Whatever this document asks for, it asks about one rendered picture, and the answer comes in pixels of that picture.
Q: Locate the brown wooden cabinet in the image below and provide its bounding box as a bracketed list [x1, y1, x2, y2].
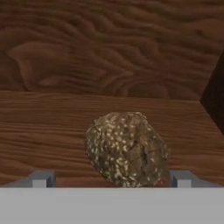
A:
[0, 0, 224, 188]

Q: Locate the brown seeded bread loaf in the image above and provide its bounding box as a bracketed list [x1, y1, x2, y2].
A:
[84, 111, 170, 188]

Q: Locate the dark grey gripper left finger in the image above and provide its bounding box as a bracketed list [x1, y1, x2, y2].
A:
[2, 170, 57, 188]

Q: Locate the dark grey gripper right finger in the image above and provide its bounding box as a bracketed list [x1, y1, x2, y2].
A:
[169, 170, 223, 188]

